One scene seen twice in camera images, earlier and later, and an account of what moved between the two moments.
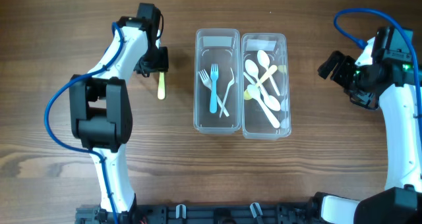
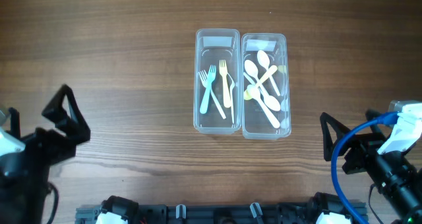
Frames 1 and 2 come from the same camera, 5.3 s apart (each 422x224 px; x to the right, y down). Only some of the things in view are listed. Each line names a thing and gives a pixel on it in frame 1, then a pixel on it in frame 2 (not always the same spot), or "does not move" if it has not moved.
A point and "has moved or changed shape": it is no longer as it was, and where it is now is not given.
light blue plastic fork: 213,100 has moved or changed shape
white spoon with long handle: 253,69 does not move
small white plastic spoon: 264,59 does not move
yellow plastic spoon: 274,68 does not move
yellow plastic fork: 161,91 to 223,72
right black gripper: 338,76 to 366,145
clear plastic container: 217,81 does not move
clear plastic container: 266,105 does not move
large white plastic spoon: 255,92 does not move
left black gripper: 163,63 to 74,126
